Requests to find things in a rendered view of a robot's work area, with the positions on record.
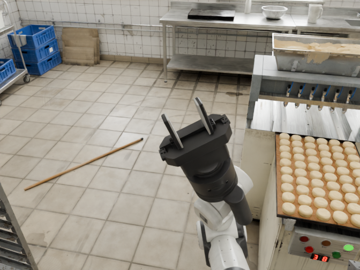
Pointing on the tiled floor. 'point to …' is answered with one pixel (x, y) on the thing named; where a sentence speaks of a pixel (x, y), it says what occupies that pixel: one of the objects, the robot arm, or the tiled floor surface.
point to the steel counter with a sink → (352, 25)
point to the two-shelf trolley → (20, 55)
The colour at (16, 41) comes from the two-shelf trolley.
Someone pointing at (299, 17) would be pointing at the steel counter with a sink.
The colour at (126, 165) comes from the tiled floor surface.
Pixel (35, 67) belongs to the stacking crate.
